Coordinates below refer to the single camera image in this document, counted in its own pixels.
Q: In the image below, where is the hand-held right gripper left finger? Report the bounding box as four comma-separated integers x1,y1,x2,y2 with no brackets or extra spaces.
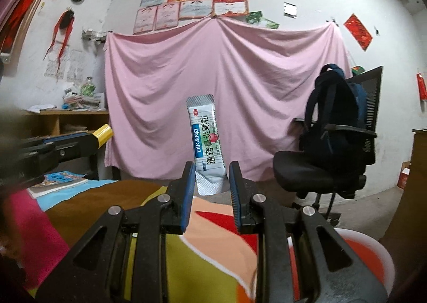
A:
35,161,197,303

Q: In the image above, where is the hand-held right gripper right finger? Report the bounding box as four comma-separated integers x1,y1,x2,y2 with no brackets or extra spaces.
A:
228,161,389,303

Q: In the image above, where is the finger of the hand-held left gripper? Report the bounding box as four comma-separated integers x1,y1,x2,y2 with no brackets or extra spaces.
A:
40,138,101,173
22,132,94,148

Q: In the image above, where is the white green medicine sachet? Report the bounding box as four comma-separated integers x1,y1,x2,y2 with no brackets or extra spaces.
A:
186,94,227,196

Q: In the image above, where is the orange bucket with white rim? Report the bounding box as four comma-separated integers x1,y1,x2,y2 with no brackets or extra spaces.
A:
287,228,396,303

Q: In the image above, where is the blue illustrated workbook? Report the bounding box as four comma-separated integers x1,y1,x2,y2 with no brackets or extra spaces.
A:
27,170,89,199

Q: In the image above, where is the multicoloured patchwork blanket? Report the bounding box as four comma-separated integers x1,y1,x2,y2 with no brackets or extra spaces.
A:
7,179,294,303

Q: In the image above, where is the stack of books and papers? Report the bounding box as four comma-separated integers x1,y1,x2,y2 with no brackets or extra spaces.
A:
63,93,105,112

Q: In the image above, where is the glass jar with green contents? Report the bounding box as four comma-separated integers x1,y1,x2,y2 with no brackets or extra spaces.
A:
81,77,97,97

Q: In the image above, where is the black office chair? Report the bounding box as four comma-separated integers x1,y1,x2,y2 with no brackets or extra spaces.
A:
273,66,383,227

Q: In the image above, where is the pink hanging bed sheet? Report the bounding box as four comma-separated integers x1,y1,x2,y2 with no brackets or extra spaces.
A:
103,17,353,181

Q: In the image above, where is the red black hanging ornament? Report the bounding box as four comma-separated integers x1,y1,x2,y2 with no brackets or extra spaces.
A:
43,9,76,70

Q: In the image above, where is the wooden framed mirror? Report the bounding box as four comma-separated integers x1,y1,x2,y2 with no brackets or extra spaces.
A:
0,0,72,77

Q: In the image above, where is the dark blue backpack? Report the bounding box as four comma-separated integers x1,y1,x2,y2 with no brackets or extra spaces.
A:
302,63,367,160

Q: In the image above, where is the wooden cabinet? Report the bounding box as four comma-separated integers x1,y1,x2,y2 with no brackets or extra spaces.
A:
378,128,427,303

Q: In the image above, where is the red hanging charm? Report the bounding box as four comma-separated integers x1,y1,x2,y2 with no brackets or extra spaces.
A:
416,73,427,101

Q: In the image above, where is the paper wall calendar sheet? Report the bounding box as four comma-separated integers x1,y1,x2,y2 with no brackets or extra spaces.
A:
45,49,65,78
65,51,84,80

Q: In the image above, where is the metal wire wall rack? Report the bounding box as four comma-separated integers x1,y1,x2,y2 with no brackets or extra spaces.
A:
82,27,110,45

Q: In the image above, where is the group of wall certificates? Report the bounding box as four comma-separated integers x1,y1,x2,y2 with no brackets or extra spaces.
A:
133,0,270,35

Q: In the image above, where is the red diamond wall poster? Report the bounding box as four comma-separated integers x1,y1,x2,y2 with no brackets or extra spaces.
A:
343,13,373,52

